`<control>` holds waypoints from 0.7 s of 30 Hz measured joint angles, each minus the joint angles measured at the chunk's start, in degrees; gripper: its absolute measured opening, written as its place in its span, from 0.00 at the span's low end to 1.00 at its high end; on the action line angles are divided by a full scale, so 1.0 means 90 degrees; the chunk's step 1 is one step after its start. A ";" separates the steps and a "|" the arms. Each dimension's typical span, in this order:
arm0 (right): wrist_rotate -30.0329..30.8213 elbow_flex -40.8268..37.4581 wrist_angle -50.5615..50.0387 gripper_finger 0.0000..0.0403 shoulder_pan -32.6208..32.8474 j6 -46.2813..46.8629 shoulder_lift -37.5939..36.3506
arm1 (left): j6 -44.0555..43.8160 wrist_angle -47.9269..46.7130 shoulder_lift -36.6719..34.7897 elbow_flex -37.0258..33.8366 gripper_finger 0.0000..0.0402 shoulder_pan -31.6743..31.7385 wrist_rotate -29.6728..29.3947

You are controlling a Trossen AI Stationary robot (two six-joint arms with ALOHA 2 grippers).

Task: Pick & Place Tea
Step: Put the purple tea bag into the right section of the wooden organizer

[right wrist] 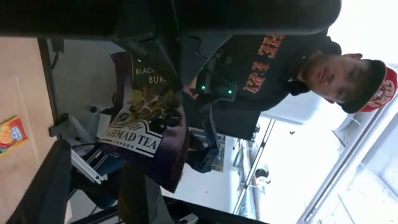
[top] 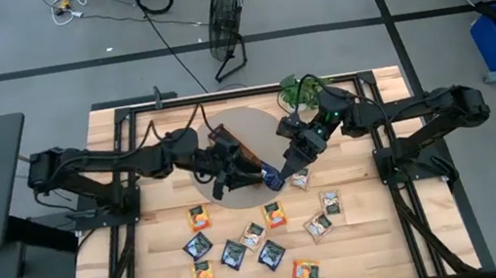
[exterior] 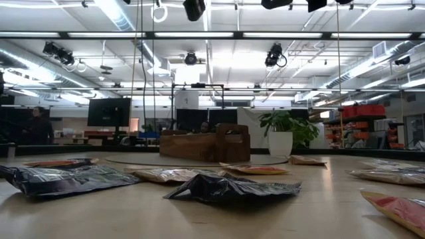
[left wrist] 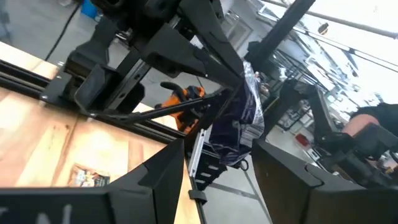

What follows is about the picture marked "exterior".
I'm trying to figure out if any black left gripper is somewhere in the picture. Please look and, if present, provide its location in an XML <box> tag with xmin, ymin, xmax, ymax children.
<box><xmin>182</xmin><ymin>0</ymin><xmax>207</xmax><ymax>23</ymax></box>

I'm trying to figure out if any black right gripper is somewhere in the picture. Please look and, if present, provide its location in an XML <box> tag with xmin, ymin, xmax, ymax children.
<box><xmin>260</xmin><ymin>0</ymin><xmax>294</xmax><ymax>10</ymax></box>

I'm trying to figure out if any silver beige tea packet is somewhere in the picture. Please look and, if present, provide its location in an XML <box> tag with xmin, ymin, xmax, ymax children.
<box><xmin>345</xmin><ymin>167</ymin><xmax>425</xmax><ymax>186</ymax></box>
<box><xmin>288</xmin><ymin>155</ymin><xmax>328</xmax><ymax>167</ymax></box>
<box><xmin>124</xmin><ymin>167</ymin><xmax>230</xmax><ymax>184</ymax></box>
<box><xmin>361</xmin><ymin>159</ymin><xmax>420</xmax><ymax>170</ymax></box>

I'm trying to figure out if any orange tea packet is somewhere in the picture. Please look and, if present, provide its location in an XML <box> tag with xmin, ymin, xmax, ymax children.
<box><xmin>218</xmin><ymin>161</ymin><xmax>290</xmax><ymax>176</ymax></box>
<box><xmin>22</xmin><ymin>157</ymin><xmax>100</xmax><ymax>169</ymax></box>
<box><xmin>360</xmin><ymin>190</ymin><xmax>425</xmax><ymax>238</ymax></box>

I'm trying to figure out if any dark blue tea packet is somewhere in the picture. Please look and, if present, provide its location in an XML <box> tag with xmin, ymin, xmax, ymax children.
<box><xmin>162</xmin><ymin>172</ymin><xmax>302</xmax><ymax>204</ymax></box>
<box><xmin>0</xmin><ymin>164</ymin><xmax>142</xmax><ymax>200</ymax></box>

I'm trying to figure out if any round black ceiling light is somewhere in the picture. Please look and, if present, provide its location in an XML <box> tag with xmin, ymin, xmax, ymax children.
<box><xmin>184</xmin><ymin>51</ymin><xmax>199</xmax><ymax>66</ymax></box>

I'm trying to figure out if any black overhead light bar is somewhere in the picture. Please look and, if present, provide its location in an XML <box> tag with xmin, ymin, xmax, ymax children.
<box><xmin>0</xmin><ymin>31</ymin><xmax>425</xmax><ymax>41</ymax></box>

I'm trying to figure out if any black partition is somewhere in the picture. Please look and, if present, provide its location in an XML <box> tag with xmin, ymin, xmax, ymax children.
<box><xmin>175</xmin><ymin>108</ymin><xmax>238</xmax><ymax>133</ymax></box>

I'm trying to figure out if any white board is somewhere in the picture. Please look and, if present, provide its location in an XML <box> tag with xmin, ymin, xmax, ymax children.
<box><xmin>236</xmin><ymin>106</ymin><xmax>270</xmax><ymax>149</ymax></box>

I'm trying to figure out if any black monitor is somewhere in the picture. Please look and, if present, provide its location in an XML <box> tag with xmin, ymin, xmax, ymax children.
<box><xmin>87</xmin><ymin>97</ymin><xmax>132</xmax><ymax>127</ymax></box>

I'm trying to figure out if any shelf with red bins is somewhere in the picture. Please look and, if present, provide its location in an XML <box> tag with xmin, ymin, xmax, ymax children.
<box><xmin>323</xmin><ymin>104</ymin><xmax>406</xmax><ymax>151</ymax></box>

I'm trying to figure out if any green plant in white pot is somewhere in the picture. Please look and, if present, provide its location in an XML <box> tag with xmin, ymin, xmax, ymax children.
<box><xmin>258</xmin><ymin>110</ymin><xmax>320</xmax><ymax>157</ymax></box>

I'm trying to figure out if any round grey mat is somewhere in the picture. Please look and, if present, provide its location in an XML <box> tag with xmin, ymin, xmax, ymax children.
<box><xmin>105</xmin><ymin>151</ymin><xmax>289</xmax><ymax>167</ymax></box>

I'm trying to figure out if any white cable loop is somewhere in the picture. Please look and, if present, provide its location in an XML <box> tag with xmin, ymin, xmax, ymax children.
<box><xmin>151</xmin><ymin>0</ymin><xmax>169</xmax><ymax>24</ymax></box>

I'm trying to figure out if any black hanging cable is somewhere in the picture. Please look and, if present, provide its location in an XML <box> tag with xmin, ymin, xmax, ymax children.
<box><xmin>140</xmin><ymin>0</ymin><xmax>147</xmax><ymax>133</ymax></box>

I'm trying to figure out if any silver ceiling air duct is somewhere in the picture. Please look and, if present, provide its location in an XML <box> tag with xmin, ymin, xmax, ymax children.
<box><xmin>94</xmin><ymin>0</ymin><xmax>173</xmax><ymax>79</ymax></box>

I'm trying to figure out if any tan hanging rope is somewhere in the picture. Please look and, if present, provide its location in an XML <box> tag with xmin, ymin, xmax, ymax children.
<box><xmin>129</xmin><ymin>0</ymin><xmax>139</xmax><ymax>137</ymax></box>

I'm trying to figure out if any thin hanging cable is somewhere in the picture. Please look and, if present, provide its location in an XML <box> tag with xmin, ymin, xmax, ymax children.
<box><xmin>151</xmin><ymin>19</ymin><xmax>157</xmax><ymax>133</ymax></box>

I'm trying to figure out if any wooden tea box with handle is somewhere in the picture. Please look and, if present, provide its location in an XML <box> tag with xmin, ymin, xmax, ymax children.
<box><xmin>159</xmin><ymin>123</ymin><xmax>252</xmax><ymax>163</ymax></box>

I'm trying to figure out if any black table frame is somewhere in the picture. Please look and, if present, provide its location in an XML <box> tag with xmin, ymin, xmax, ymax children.
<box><xmin>0</xmin><ymin>143</ymin><xmax>425</xmax><ymax>163</ymax></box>

